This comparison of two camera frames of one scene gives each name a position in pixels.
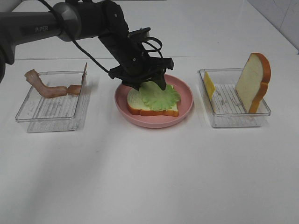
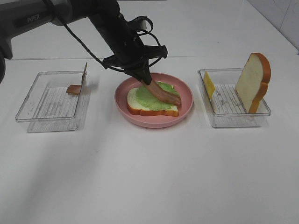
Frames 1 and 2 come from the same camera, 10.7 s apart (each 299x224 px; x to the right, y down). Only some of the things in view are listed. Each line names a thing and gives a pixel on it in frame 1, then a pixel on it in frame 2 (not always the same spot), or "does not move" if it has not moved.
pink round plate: (184, 105) does not move
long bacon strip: (33, 77) → (169, 97)
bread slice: (252, 83) does not move
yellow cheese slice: (209, 85) does not move
